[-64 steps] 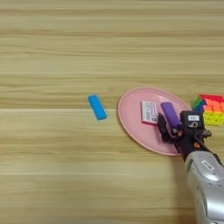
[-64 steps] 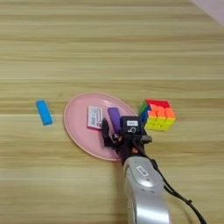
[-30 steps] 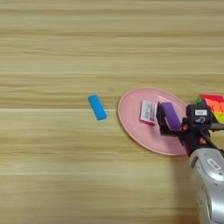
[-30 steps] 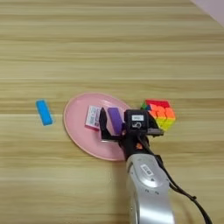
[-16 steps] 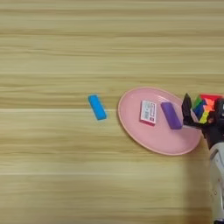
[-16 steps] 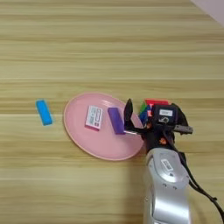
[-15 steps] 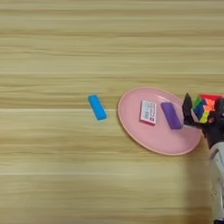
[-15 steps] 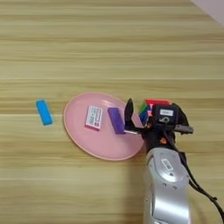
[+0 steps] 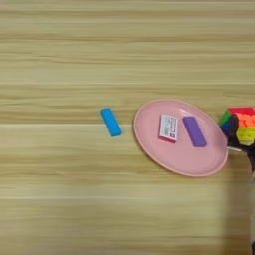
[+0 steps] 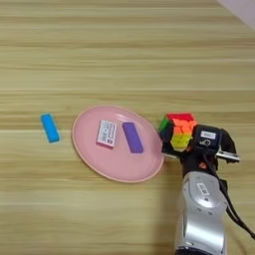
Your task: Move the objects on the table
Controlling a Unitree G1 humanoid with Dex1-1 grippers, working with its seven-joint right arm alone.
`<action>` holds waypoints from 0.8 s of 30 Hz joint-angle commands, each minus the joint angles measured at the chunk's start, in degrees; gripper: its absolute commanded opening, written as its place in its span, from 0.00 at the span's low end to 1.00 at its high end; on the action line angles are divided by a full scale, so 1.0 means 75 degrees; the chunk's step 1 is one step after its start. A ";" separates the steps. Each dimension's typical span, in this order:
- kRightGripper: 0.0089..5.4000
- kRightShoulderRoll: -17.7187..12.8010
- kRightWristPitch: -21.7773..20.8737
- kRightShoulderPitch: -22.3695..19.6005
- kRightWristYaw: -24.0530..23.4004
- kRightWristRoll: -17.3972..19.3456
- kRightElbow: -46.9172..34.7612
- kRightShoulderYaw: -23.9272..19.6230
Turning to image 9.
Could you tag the white pink eraser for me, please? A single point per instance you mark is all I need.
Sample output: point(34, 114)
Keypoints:
point(168, 127)

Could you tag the purple rectangular block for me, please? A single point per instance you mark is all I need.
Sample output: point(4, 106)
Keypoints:
point(195, 131)

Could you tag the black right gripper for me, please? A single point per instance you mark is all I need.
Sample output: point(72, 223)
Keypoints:
point(249, 157)

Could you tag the blue rectangular block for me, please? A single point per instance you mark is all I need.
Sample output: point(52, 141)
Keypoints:
point(111, 122)

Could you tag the pink round plate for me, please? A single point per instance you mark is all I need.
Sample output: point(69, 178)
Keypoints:
point(172, 159)

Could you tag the multicoloured puzzle cube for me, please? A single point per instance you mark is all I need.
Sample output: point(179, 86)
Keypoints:
point(247, 123)

